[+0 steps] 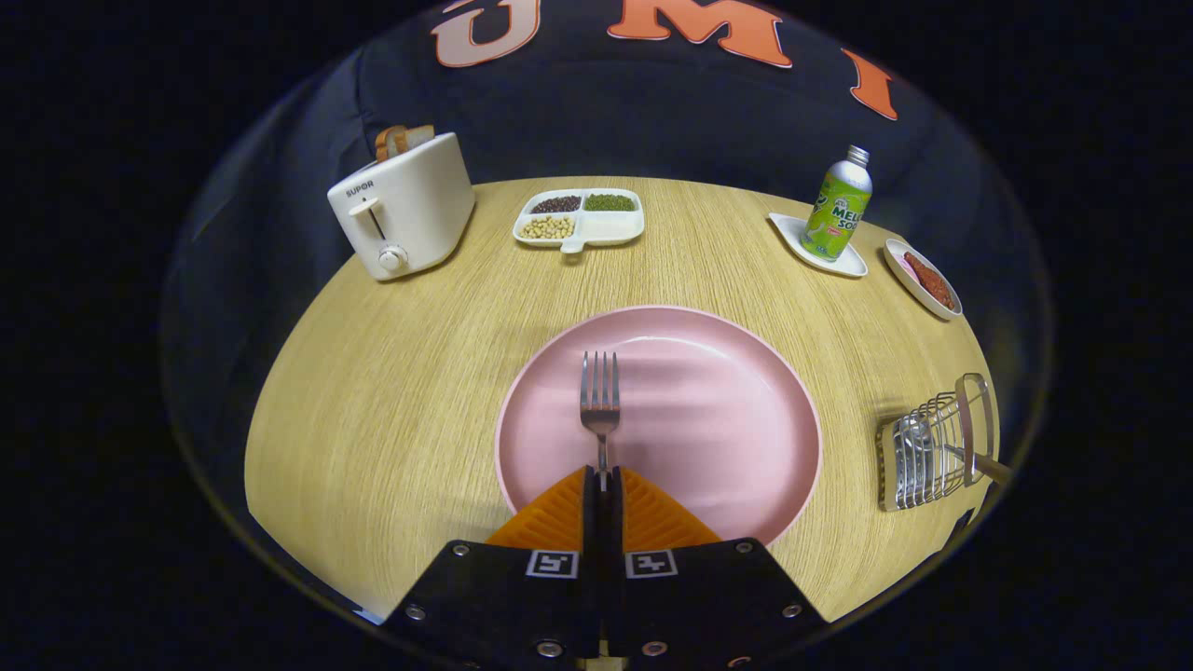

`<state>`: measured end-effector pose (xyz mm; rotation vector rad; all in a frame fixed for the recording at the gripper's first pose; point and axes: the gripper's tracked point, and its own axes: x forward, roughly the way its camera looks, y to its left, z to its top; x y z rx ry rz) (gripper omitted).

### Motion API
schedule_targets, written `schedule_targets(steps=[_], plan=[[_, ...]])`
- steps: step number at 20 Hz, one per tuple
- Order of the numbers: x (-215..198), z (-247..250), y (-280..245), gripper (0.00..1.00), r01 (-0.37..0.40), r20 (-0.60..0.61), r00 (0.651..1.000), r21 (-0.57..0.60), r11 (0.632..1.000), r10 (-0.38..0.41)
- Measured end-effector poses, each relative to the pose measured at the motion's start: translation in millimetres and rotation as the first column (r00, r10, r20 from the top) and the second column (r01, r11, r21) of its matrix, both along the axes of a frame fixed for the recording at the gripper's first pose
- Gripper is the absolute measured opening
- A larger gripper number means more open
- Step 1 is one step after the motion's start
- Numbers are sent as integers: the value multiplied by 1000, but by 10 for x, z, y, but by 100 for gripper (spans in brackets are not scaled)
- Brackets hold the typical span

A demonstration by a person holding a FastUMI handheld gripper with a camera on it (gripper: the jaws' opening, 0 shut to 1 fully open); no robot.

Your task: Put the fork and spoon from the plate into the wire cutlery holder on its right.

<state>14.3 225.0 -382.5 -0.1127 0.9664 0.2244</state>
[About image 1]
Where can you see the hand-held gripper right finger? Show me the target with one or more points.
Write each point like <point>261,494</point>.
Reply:
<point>708,596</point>

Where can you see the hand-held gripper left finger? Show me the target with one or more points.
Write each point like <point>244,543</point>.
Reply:
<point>503,596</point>

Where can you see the pink round plate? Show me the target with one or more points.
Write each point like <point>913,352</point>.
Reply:
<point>708,419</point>

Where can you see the pile of yellow beans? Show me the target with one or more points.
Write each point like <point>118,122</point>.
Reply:
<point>547,227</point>

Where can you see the white square coaster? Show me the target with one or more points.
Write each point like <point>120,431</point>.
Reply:
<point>790,233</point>

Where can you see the white oval plate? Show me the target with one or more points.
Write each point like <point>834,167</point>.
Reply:
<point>909,280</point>

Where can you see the white divided dish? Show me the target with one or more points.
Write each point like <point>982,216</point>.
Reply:
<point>610,226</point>

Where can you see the brown meat slice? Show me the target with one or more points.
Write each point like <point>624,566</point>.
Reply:
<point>932,282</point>

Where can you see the pink ham slice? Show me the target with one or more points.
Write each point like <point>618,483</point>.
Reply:
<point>898,261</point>

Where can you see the white toaster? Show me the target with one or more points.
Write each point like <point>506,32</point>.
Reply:
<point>419,210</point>

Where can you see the pile of dark beans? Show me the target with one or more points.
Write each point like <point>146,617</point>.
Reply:
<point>556,204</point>

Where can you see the green soda bottle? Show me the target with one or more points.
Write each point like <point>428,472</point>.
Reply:
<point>837,214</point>

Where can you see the pile of green beans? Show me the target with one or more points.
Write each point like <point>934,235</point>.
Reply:
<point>610,202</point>

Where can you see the toast bread slice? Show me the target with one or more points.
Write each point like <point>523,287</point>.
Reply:
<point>418,137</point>
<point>387,142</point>

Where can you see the black backdrop cloth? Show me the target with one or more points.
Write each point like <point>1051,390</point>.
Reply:
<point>652,121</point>

